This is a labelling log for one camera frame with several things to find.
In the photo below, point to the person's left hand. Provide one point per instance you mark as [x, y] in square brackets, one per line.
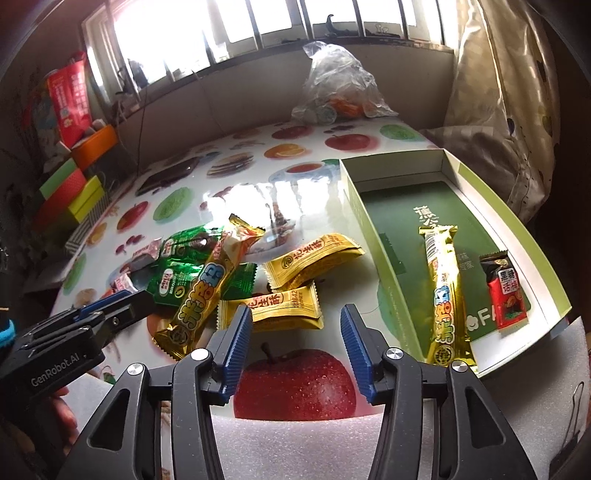
[61, 415]

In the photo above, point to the green snack packet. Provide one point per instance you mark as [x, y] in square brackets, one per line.
[178, 281]
[189, 242]

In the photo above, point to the black white striped box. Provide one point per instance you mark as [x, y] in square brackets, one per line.
[90, 226]

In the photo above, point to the black phone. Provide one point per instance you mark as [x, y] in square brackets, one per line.
[168, 174]

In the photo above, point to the clear plastic bag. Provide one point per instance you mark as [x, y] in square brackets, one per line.
[337, 74]

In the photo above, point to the red printed bag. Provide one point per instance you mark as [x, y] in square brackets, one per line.
[71, 101]

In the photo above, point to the round green white lid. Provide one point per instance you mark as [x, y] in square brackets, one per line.
[324, 113]

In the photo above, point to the barred window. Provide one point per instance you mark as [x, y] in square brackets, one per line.
[231, 27]

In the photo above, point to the yellow green storage box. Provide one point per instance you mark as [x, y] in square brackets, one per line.
[87, 196]

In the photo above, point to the snack packets inside box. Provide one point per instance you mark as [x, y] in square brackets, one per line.
[445, 295]

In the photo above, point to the long yellow snack bar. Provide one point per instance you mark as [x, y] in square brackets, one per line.
[207, 286]

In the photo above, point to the yellow snack packet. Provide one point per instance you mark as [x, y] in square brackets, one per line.
[314, 261]
[272, 309]

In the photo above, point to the green cardboard box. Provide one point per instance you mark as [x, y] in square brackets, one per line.
[415, 203]

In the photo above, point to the red snack packet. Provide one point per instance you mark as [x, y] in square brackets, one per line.
[505, 295]

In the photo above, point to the oranges in bag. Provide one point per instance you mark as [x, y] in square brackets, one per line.
[346, 106]

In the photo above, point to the orange storage box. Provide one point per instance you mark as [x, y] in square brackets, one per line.
[94, 145]

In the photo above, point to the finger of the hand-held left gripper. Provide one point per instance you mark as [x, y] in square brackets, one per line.
[131, 311]
[107, 301]

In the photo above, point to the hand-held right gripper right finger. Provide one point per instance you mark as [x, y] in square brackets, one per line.
[355, 355]

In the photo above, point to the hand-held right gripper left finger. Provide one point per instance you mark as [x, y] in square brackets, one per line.
[238, 350]

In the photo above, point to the bright green storage box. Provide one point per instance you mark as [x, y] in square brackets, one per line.
[60, 180]

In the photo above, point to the pink white snack packet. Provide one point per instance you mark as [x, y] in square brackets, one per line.
[147, 254]
[123, 282]

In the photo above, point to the beige dotted curtain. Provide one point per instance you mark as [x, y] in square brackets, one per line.
[498, 92]

